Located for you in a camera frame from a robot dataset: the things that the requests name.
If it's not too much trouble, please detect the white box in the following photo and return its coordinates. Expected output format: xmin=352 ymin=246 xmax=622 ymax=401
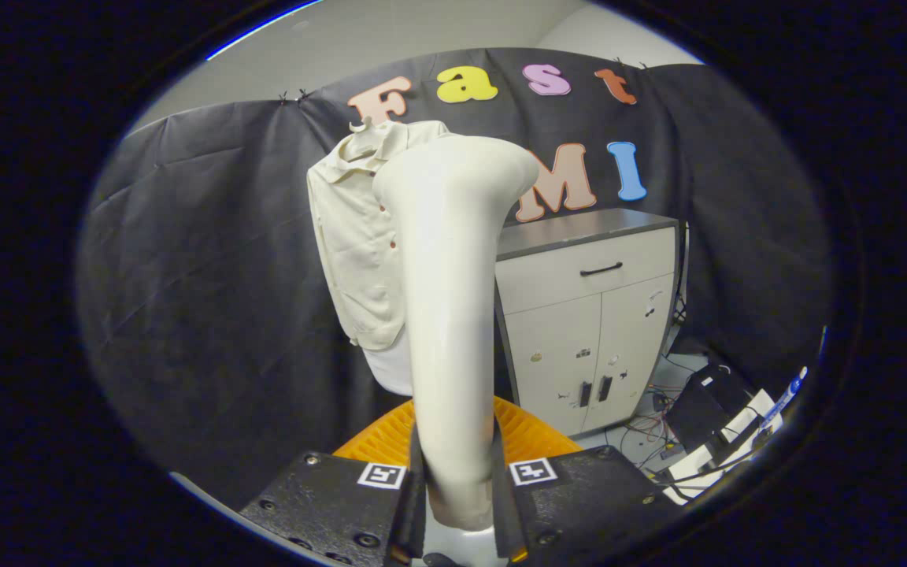
xmin=662 ymin=388 xmax=785 ymax=505

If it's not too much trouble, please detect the tangle of cables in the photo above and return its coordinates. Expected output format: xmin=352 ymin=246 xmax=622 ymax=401
xmin=619 ymin=299 xmax=694 ymax=473

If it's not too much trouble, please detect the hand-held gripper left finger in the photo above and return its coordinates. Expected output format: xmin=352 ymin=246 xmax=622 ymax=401
xmin=239 ymin=398 xmax=427 ymax=567

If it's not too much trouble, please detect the blue pen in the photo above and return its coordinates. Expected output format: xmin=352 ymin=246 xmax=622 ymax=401
xmin=761 ymin=366 xmax=809 ymax=430

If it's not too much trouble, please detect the grey and white cabinet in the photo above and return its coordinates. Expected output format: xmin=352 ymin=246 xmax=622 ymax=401
xmin=494 ymin=208 xmax=683 ymax=438

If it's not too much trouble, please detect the black box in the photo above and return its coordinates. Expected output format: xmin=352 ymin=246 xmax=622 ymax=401
xmin=665 ymin=364 xmax=753 ymax=454

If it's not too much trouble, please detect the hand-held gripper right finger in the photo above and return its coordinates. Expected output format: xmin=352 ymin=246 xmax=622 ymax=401
xmin=493 ymin=396 xmax=683 ymax=567

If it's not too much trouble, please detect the white garment steamer head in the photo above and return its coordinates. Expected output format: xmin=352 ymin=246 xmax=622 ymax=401
xmin=372 ymin=135 xmax=541 ymax=532

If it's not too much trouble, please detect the cream button shirt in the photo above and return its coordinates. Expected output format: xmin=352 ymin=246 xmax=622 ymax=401
xmin=306 ymin=120 xmax=454 ymax=351

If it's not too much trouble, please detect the white ironing form board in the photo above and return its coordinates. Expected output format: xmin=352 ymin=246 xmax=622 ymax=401
xmin=363 ymin=327 xmax=415 ymax=397

